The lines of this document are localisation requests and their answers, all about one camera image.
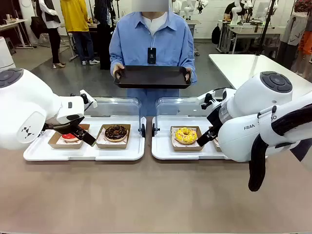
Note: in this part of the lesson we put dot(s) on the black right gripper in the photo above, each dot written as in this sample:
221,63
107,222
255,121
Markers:
215,115

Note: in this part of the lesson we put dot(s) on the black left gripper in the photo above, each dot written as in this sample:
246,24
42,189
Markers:
65,124

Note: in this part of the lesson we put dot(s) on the brown cardboard donut box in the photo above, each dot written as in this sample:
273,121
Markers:
186,147
112,145
58,143
217,145

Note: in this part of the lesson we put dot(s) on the chocolate glazed donut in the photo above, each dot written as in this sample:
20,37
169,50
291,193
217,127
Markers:
115,132

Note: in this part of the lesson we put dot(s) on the black serving tray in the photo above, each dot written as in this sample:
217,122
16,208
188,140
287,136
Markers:
151,76

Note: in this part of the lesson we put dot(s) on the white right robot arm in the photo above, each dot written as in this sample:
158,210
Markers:
253,107

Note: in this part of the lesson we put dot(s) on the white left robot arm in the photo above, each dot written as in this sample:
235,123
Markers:
22,102

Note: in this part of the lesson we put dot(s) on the person's right forearm blue sleeve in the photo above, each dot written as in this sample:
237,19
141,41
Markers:
115,57

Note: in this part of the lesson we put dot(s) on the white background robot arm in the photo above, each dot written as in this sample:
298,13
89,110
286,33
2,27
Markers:
240,11

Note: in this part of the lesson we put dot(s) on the person's left forearm blue sleeve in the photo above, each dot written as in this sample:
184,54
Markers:
190,58

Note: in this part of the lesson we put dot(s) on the red glazed donut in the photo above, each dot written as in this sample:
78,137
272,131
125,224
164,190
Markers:
69,139

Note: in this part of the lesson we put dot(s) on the yellow sprinkled donut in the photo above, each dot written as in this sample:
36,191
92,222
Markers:
185,135

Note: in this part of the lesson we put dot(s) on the person torso blue shirt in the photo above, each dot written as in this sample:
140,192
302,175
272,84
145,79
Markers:
151,36

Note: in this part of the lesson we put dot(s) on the person's left hand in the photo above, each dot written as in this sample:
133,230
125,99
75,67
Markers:
188,75

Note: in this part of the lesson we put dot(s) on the person's right hand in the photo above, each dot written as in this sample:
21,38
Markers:
118,69

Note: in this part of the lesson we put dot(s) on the white display tray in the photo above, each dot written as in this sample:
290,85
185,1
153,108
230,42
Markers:
85,153
163,151

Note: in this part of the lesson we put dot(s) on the clear tray lid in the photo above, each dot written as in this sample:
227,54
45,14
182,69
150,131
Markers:
117,107
175,107

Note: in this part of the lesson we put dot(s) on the large white table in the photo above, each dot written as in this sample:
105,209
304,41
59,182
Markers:
241,68

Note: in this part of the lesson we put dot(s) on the dark fabric bundle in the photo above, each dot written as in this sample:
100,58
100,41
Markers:
303,151

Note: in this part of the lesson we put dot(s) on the black hanging name badge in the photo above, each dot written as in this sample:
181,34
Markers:
151,55

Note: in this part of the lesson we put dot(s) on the bystander in dark clothes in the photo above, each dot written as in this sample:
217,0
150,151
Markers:
104,36

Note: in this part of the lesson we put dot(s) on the black backpack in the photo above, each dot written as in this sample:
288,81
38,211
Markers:
216,35

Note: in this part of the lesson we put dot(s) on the white round appliance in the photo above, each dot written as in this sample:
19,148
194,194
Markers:
5,53

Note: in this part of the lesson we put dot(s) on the white background workbench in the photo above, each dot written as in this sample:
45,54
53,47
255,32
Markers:
253,31

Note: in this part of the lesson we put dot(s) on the bystander in yellow shirt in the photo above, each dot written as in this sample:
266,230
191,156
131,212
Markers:
74,17

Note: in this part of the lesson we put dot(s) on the bystander in black vest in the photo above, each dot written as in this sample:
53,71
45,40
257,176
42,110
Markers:
50,19

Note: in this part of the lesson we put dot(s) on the black stand pole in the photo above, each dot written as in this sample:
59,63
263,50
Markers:
267,26

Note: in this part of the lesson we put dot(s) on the white background desk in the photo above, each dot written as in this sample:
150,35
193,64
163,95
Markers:
12,24

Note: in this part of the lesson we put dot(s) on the mannequin with orange garment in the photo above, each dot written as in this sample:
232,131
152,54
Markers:
297,31

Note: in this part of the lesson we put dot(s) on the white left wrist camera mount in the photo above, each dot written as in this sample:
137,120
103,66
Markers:
89,100

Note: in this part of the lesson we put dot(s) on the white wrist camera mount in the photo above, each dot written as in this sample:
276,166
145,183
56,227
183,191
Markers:
89,100
207,96

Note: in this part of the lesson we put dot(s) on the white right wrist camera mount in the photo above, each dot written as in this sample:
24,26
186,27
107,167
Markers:
207,96

